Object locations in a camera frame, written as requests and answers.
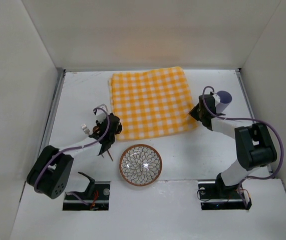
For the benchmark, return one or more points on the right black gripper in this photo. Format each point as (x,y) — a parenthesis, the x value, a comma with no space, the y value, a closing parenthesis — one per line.
(199,115)

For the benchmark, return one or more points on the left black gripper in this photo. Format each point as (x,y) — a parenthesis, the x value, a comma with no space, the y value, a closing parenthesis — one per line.
(109,139)

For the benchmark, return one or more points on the floral patterned bowl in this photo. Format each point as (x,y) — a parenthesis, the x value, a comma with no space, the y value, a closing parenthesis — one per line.
(140,165)

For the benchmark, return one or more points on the yellow white checkered cloth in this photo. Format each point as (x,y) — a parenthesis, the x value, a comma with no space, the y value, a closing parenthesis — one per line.
(150,104)

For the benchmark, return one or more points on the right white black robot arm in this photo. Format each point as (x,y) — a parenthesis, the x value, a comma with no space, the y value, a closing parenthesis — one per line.
(253,143)

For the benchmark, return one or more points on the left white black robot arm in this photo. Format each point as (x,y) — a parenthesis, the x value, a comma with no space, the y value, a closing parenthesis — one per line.
(51,171)

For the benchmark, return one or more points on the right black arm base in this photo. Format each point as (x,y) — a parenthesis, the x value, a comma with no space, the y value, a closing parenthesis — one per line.
(212,199)

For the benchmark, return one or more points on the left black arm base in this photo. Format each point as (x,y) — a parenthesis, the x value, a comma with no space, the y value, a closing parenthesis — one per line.
(83,193)

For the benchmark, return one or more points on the copper spoon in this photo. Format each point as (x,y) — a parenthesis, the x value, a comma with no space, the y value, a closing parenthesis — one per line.
(110,155)

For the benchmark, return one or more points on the lilac paper cup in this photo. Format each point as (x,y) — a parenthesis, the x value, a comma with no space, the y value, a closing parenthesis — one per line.
(225,100)

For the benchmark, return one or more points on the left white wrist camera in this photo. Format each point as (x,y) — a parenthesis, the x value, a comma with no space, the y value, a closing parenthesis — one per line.
(100,112)

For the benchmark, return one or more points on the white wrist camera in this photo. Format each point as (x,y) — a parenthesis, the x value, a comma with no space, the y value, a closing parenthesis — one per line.
(100,112)
(216,97)

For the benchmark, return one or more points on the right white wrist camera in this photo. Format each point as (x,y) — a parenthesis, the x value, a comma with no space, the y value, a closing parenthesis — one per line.
(216,97)

